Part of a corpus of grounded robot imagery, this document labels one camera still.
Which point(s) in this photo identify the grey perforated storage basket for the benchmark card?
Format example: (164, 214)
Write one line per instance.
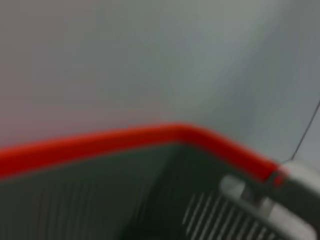
(100, 200)

